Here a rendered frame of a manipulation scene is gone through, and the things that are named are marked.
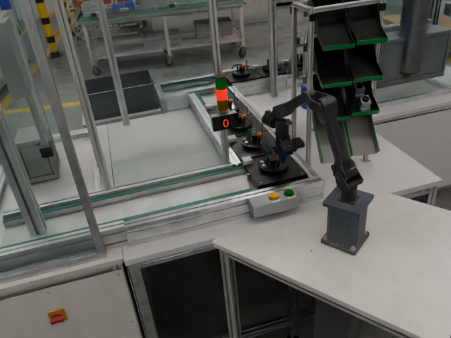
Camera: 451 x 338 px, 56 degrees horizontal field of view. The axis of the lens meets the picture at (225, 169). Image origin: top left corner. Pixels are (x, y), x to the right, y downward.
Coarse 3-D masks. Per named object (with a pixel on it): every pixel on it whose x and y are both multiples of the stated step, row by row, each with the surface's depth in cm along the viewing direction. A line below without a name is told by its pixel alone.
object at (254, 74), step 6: (246, 60) 317; (240, 66) 315; (246, 66) 320; (222, 72) 324; (228, 72) 323; (234, 72) 314; (240, 72) 317; (246, 72) 316; (252, 72) 321; (228, 78) 313; (234, 78) 312; (240, 78) 311; (246, 78) 310; (252, 78) 310
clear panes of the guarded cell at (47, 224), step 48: (0, 0) 121; (48, 0) 232; (0, 48) 127; (48, 48) 243; (0, 96) 134; (0, 144) 141; (48, 144) 145; (0, 192) 149; (48, 192) 154; (0, 240) 158; (48, 240) 163
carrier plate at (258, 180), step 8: (256, 160) 209; (288, 160) 206; (248, 168) 203; (256, 168) 202; (288, 168) 200; (296, 168) 199; (256, 176) 196; (264, 176) 196; (272, 176) 195; (280, 176) 195; (288, 176) 194; (296, 176) 194; (304, 176) 194; (256, 184) 192; (264, 184) 190; (272, 184) 192
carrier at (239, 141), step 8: (232, 136) 229; (248, 136) 225; (256, 136) 220; (264, 136) 230; (272, 136) 229; (232, 144) 225; (240, 144) 224; (248, 144) 219; (256, 144) 217; (240, 152) 217; (248, 152) 216; (256, 152) 216; (240, 160) 211
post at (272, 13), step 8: (272, 0) 273; (272, 8) 275; (272, 16) 278; (272, 24) 279; (272, 32) 282; (272, 40) 284; (272, 48) 287; (272, 56) 290; (272, 64) 293; (272, 72) 296; (272, 80) 299; (272, 88) 301; (272, 96) 305
